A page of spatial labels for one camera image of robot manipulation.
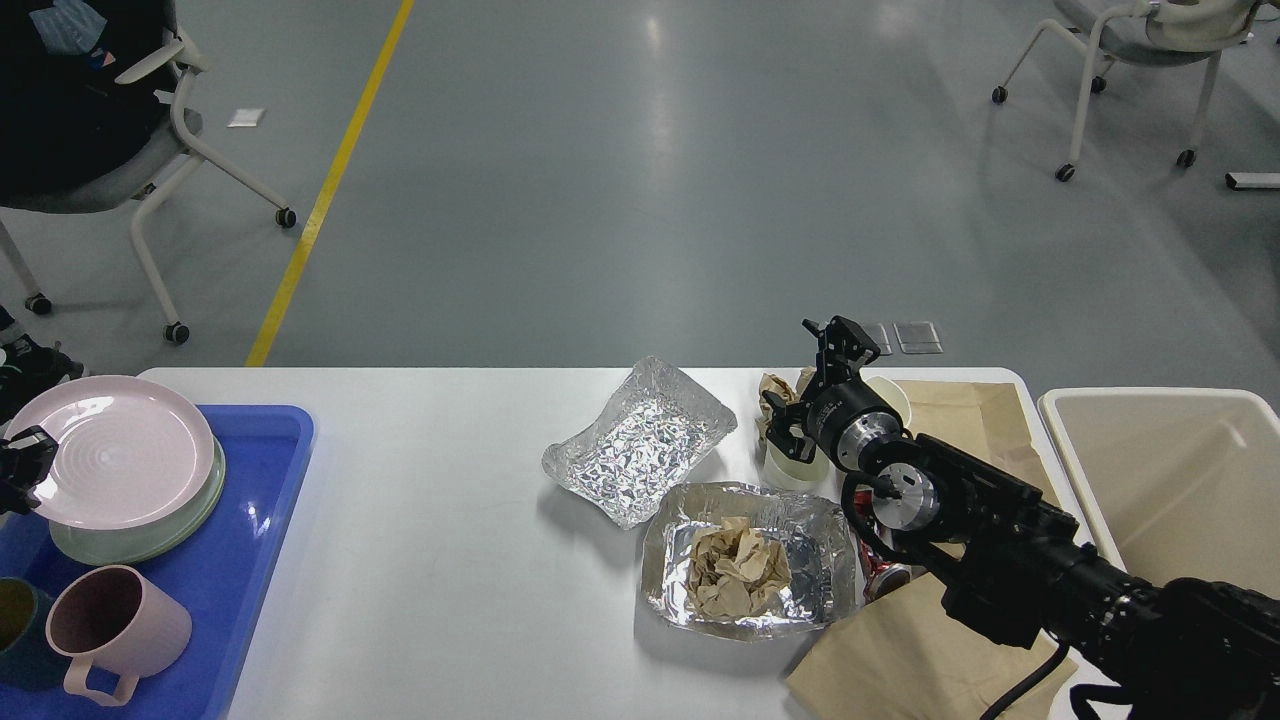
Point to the small crumpled brown paper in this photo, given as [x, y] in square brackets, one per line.
[789, 393]

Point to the pink plate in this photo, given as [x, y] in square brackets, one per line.
[129, 451]

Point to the crushed red soda can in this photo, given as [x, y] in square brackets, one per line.
[881, 576]

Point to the grey office chair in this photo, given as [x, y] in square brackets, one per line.
[173, 153]

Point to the white object at right edge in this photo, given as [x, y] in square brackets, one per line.
[1252, 181]

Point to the silver floor outlet plates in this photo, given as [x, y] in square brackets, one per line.
[910, 338]

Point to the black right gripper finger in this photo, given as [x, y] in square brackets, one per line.
[844, 348]
[787, 430]

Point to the grey chair in background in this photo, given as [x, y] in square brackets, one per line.
[1153, 34]

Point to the white paper cup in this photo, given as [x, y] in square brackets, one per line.
[790, 475]
[894, 395]

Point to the brown paper bag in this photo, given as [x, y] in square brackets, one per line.
[902, 657]

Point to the foil tray with paper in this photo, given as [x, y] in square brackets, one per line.
[818, 545]

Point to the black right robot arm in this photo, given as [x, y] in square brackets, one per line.
[1009, 563]

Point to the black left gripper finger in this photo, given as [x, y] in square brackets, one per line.
[18, 493]
[29, 453]

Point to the pink mug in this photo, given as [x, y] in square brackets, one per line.
[116, 627]

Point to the white floor tag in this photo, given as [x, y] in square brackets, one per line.
[244, 118]

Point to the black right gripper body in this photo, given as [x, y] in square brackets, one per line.
[852, 426]

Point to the blue plastic tray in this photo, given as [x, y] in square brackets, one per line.
[220, 574]

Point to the empty crumpled foil tray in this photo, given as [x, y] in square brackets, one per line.
[654, 429]

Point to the beige plastic bin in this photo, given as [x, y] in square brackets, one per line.
[1174, 482]

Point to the person in black clothes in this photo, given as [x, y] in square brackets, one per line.
[64, 119]

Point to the crumpled brown paper ball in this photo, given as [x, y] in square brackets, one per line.
[735, 570]

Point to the green plate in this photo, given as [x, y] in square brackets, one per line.
[137, 544]

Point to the dark teal mug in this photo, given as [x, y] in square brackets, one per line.
[28, 662]

